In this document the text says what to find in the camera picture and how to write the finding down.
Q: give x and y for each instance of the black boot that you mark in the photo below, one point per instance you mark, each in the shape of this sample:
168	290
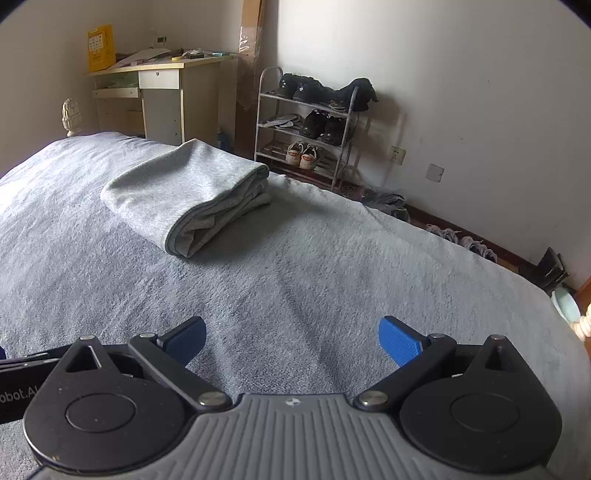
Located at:
355	94

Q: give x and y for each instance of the black dustpan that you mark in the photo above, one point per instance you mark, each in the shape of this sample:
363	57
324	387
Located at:
551	270

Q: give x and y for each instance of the white lace-up shoe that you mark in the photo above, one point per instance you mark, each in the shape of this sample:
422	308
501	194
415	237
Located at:
479	249
442	233

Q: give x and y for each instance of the white wall plate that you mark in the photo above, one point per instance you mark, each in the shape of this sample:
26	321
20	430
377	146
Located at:
434	171

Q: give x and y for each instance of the cream bedpost finial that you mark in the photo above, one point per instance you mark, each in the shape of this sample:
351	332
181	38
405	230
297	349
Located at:
582	325
71	117

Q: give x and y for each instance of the white orange-soled sneaker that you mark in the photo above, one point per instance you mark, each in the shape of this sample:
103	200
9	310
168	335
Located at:
294	154
309	158

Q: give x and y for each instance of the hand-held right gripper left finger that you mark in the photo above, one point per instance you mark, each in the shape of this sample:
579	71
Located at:
187	339

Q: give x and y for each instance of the grey insoles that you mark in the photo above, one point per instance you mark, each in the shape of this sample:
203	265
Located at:
281	122

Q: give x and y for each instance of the wall outlet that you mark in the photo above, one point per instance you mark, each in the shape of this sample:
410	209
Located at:
398	154

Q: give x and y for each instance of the pile of papers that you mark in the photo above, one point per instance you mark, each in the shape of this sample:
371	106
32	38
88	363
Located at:
143	55

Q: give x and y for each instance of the cream wooden desk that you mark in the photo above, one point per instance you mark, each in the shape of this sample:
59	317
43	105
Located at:
161	101

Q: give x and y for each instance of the white metal shoe rack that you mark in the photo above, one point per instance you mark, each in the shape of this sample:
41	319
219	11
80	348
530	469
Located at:
344	152

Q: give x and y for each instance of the dark red mat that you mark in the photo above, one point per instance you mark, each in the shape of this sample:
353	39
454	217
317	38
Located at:
352	190

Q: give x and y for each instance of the grey crumpled cloth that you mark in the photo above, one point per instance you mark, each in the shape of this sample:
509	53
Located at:
385	203

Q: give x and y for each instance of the black shoe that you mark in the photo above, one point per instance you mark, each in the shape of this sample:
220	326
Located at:
288	86
308	90
312	124
334	131

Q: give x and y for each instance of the yellow calendar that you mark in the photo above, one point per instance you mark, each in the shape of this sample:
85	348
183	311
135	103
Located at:
100	48

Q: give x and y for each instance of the tall cardboard box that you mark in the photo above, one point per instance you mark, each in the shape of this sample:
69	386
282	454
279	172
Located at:
251	55

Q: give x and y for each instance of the grey hoodie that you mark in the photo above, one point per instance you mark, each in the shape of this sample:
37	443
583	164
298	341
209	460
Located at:
184	194

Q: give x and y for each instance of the pale green basin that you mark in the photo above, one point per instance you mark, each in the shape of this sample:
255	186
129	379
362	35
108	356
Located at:
565	304

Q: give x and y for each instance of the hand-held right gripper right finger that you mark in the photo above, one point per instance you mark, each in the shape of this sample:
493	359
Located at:
399	341

